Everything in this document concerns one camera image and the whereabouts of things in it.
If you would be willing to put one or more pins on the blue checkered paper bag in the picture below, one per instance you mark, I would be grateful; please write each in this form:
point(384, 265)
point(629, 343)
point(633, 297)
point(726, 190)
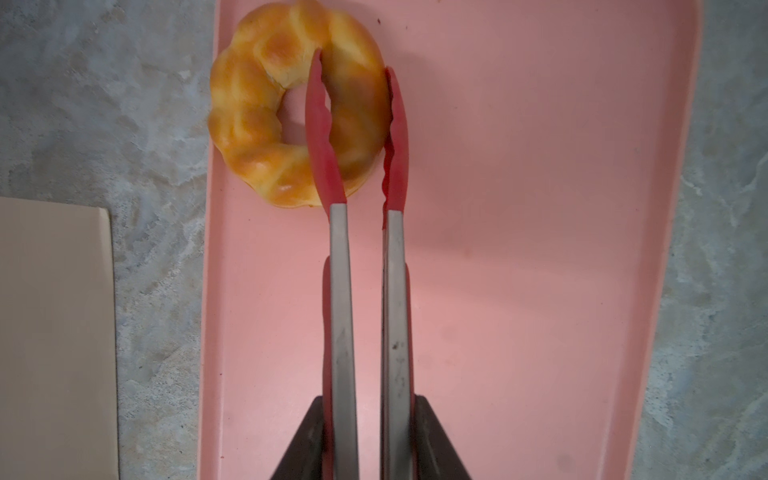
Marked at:
point(58, 342)

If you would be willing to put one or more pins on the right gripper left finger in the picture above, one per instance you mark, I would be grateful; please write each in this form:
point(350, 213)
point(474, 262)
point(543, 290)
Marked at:
point(302, 459)

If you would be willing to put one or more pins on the red metal tongs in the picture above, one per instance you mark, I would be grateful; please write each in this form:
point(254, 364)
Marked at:
point(385, 273)

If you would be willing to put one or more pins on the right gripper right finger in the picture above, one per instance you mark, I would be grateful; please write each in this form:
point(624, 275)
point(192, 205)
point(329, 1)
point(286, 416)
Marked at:
point(436, 457)

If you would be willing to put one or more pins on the twisted yellow pretzel bread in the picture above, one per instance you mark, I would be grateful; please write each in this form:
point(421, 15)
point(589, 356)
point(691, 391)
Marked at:
point(270, 53)

